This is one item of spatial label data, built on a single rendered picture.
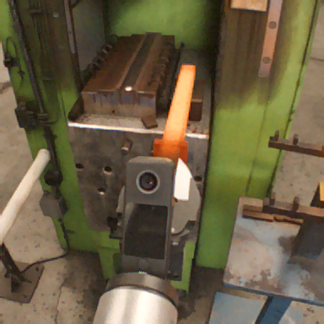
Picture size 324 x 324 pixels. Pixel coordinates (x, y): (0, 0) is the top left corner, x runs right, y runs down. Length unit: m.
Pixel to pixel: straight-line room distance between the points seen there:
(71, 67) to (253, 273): 0.78
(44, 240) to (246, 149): 1.15
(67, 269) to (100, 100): 1.00
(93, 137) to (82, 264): 0.92
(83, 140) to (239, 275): 0.54
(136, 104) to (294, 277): 0.59
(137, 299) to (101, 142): 0.68
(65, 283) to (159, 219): 1.39
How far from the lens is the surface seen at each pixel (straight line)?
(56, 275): 1.73
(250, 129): 1.10
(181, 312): 1.57
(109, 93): 0.92
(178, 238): 0.36
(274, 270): 0.90
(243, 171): 1.21
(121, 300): 0.31
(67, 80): 1.12
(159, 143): 0.47
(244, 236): 0.94
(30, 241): 1.88
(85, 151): 0.98
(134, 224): 0.33
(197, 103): 0.89
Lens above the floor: 1.43
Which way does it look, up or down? 41 degrees down
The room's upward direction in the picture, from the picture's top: straight up
